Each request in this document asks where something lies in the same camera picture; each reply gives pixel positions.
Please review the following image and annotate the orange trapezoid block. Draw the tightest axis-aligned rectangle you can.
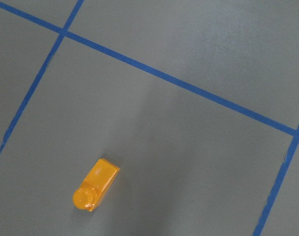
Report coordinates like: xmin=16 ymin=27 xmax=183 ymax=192
xmin=72 ymin=158 xmax=120 ymax=212

